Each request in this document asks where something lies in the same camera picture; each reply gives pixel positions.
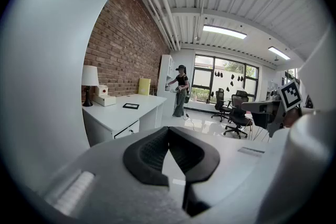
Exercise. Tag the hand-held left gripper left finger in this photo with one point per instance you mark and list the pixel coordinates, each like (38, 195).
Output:
(141, 160)

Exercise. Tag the black picture frame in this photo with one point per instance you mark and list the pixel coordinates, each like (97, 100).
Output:
(131, 106)

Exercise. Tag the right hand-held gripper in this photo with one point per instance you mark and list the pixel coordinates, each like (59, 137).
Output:
(290, 95)

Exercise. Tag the white refrigerator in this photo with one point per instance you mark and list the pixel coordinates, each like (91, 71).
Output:
(47, 60)

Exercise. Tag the beige desktop organizer box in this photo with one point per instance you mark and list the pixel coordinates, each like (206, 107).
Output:
(105, 100)

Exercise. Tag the white desk with drawers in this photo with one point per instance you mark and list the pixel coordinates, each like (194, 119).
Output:
(118, 112)

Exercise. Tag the bundle of white ceiling pipes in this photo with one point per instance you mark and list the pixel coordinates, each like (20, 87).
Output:
(162, 8)

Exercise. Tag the black framed window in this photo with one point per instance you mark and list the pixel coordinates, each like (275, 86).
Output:
(202, 78)

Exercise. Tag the ceiling light panel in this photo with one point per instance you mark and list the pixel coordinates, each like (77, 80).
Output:
(223, 31)
(278, 52)

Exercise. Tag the white cabinet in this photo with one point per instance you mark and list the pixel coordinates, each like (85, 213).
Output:
(164, 70)

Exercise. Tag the white table lamp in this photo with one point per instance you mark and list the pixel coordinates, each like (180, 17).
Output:
(90, 74)

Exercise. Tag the person's right forearm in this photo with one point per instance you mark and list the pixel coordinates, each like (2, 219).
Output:
(291, 118)

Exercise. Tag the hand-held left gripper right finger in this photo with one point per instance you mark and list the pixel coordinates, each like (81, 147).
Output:
(194, 160)

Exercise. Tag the black office chair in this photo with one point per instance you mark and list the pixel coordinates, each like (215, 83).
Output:
(220, 102)
(237, 112)

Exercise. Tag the group of black window decorations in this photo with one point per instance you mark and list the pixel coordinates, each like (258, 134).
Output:
(216, 74)

